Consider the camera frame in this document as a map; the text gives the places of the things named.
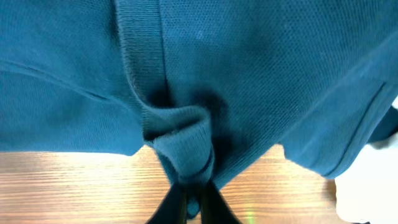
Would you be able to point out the dark blue polo shirt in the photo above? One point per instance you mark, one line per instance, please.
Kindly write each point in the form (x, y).
(210, 85)

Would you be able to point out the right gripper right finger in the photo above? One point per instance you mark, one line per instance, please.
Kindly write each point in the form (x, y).
(214, 209)

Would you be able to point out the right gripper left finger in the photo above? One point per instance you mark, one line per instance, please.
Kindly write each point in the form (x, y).
(173, 208)

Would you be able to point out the white t-shirt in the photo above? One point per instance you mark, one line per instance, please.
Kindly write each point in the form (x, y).
(367, 191)

